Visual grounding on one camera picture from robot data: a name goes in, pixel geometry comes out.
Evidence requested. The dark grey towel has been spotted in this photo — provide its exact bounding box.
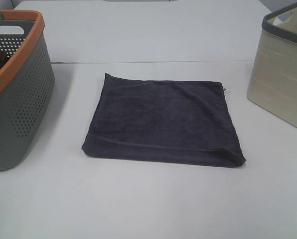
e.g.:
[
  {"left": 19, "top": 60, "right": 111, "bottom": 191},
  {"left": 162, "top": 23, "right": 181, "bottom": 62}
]
[{"left": 82, "top": 74, "right": 246, "bottom": 168}]

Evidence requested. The beige basket grey rim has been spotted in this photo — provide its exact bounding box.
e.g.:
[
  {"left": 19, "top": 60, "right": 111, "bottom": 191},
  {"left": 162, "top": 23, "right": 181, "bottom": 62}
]
[{"left": 247, "top": 2, "right": 297, "bottom": 128}]

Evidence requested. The grey perforated basket orange rim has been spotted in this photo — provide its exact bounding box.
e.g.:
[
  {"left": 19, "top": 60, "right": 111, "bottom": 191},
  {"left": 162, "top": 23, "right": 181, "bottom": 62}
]
[{"left": 0, "top": 9, "right": 55, "bottom": 171}]

